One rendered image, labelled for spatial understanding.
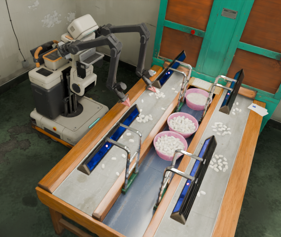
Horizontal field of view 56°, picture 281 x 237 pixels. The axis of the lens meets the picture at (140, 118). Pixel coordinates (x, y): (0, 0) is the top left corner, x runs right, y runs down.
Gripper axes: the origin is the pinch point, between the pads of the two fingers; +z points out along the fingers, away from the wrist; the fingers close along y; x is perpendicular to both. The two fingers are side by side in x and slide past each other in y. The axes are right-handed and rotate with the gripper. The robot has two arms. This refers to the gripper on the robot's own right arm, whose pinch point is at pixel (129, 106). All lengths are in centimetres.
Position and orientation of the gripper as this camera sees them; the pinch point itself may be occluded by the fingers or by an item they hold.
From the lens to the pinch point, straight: 228.3
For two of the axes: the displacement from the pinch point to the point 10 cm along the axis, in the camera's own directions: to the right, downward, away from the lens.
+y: 4.5, -5.6, 6.9
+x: -6.6, 3.2, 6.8
